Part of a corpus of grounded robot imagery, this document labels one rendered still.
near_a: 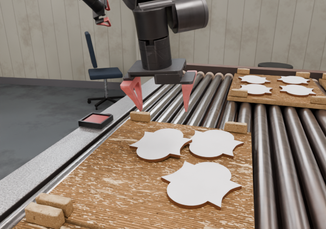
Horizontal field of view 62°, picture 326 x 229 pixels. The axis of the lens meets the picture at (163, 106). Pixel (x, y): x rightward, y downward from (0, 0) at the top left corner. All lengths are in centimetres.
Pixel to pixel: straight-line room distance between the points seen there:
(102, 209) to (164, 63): 27
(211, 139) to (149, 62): 28
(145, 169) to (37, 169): 24
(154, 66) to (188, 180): 22
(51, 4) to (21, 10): 55
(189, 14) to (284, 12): 372
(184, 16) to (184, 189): 30
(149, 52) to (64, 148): 36
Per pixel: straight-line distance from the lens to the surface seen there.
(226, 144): 66
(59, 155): 70
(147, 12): 47
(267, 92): 110
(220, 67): 151
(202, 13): 50
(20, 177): 65
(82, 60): 464
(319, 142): 82
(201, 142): 66
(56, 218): 45
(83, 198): 51
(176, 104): 99
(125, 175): 55
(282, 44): 422
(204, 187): 51
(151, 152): 61
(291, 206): 55
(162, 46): 49
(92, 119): 85
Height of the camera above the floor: 124
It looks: 20 degrees down
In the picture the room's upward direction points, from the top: straight up
